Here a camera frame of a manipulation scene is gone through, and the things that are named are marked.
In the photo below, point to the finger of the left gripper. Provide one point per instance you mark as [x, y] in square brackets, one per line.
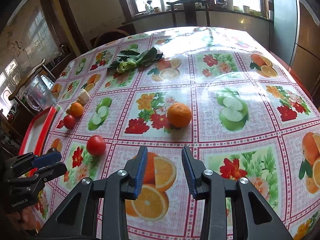
[40, 177]
[24, 163]

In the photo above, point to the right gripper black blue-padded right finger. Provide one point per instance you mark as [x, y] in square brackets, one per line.
[205, 184]

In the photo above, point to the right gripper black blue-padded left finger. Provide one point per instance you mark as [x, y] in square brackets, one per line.
[124, 184]

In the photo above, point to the person's left hand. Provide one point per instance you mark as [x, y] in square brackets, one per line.
[23, 219]

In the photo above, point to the dark plum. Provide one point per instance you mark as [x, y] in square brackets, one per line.
[52, 150]

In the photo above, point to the red rimmed white tray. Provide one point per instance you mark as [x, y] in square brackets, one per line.
[37, 132]

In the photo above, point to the red tomato right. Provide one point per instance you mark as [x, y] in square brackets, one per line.
[96, 145]

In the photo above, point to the red tomato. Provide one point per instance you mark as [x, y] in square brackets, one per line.
[96, 145]
[69, 121]

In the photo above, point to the red tomato far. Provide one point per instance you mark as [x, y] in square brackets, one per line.
[69, 121]

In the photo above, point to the clear glass mug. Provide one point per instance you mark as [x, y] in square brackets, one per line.
[38, 94]

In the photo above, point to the wooden carved rack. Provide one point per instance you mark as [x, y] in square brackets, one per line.
[18, 93]

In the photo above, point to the small orange far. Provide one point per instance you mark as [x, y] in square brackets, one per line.
[76, 109]

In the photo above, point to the orange on table right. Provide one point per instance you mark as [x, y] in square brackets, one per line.
[179, 115]

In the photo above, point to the banana piece far upper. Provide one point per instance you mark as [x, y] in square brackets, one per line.
[83, 97]

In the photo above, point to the floral plastic tablecloth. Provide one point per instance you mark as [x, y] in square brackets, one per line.
[250, 118]

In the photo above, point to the green leafy vegetable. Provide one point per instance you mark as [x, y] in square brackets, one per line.
[128, 60]

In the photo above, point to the wicker chair back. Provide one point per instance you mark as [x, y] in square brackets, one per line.
[109, 36]

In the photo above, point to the dark wooden chair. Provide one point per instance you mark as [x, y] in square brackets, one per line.
[190, 11]

